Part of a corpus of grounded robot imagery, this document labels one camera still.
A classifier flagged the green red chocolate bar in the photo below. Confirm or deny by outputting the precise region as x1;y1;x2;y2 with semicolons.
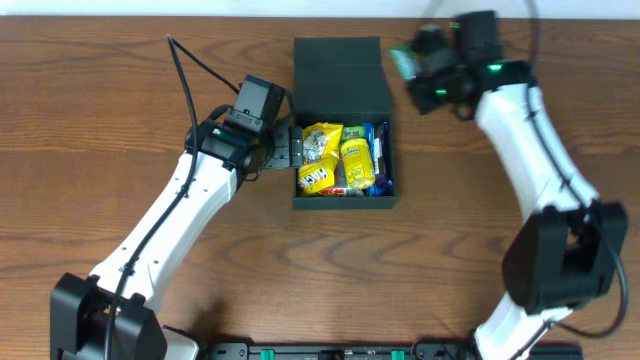
389;45;418;81

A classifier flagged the yellow Hacks candy bag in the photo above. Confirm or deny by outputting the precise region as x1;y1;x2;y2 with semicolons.
297;123;343;196

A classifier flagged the green snack bag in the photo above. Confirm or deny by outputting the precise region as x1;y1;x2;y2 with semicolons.
319;126;364;197

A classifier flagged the yellow Mentos bottle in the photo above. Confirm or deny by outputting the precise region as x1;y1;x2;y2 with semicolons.
340;138;375;190

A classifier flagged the blue wafer bar wrapper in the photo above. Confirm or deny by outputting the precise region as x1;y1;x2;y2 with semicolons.
362;123;393;197

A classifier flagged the dark blue Dairy Milk bar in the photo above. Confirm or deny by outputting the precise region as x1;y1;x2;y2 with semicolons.
372;122;389;184

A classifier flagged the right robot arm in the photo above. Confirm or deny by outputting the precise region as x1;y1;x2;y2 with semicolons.
396;11;629;359

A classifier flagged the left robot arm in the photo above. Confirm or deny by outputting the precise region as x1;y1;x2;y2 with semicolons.
50;76;303;360

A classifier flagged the black mounting rail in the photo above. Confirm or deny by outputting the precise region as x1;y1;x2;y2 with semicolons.
197;341;585;360

